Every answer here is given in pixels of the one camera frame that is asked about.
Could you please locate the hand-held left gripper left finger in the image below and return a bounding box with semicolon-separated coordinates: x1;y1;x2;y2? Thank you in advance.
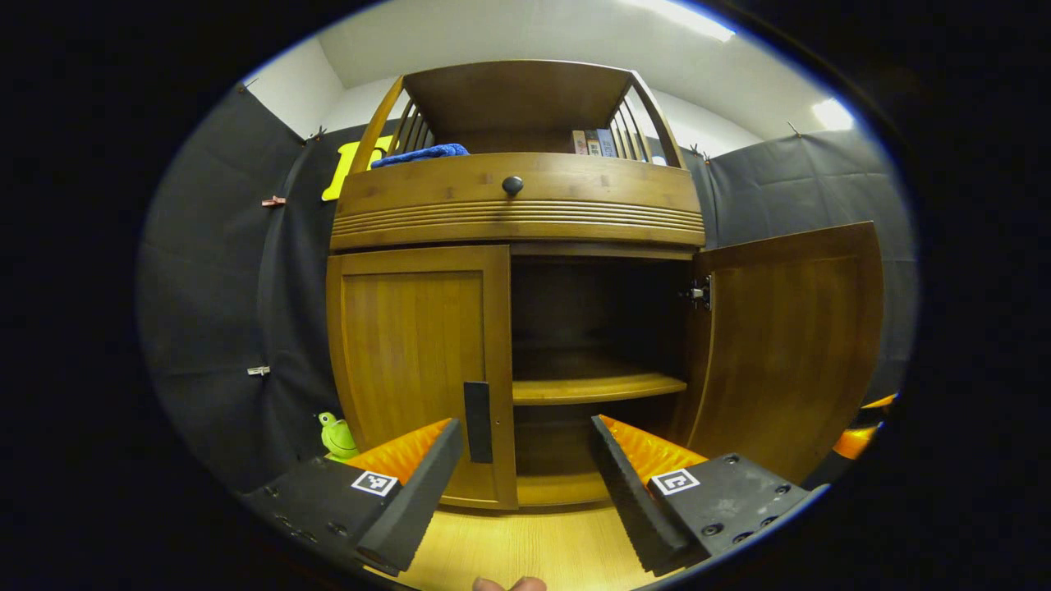
241;417;465;577

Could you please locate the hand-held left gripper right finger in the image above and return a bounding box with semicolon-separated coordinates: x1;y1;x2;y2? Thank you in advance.
590;415;822;577

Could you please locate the wooden shoe cabinet door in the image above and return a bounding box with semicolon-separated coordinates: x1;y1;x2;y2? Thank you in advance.
673;222;886;485
325;245;520;511

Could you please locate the wooden double-door shoe cabinet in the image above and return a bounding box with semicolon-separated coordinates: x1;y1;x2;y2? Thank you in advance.
324;59;886;511

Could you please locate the wooden cabinet drawer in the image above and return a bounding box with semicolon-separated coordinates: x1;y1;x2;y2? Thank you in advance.
331;152;707;252

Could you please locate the green plush toy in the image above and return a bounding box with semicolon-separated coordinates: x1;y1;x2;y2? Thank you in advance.
319;412;360;460

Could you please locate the wooden inner shelf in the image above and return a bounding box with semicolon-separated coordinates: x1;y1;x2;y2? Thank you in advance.
512;353;689;406

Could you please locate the small ceiling light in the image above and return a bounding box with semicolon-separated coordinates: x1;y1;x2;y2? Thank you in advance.
811;98;855;131

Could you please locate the black backdrop cloth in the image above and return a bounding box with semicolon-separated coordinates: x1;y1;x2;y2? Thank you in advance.
135;82;918;493

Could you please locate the blue cloth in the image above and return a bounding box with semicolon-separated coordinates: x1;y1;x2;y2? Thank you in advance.
369;144;470;169

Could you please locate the black door handle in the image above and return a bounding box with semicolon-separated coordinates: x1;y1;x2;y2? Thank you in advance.
463;381;493;465

